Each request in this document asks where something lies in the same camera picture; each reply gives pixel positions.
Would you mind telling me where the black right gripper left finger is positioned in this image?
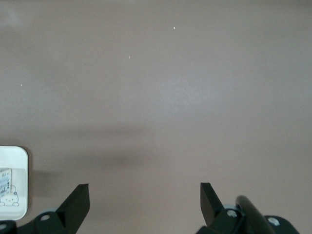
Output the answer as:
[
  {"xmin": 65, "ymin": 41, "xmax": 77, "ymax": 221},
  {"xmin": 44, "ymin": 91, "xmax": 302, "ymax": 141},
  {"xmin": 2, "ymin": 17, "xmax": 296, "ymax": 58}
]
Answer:
[{"xmin": 15, "ymin": 183, "xmax": 90, "ymax": 234}]

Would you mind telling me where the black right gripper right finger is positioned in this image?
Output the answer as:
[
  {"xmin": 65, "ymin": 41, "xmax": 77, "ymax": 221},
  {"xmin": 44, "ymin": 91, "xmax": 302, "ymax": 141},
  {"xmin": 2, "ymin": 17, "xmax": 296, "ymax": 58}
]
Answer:
[{"xmin": 196, "ymin": 182, "xmax": 247, "ymax": 234}]

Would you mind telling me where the blue milk carton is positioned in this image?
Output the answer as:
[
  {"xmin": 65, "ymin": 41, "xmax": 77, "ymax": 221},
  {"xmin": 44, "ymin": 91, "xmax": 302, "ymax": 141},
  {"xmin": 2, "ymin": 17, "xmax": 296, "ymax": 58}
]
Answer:
[{"xmin": 0, "ymin": 167, "xmax": 12, "ymax": 197}]

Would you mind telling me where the cream tray with rabbit print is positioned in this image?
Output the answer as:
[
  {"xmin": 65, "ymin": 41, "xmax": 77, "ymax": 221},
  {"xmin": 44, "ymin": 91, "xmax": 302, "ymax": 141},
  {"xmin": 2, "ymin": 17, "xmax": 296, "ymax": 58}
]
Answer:
[{"xmin": 0, "ymin": 146, "xmax": 29, "ymax": 221}]

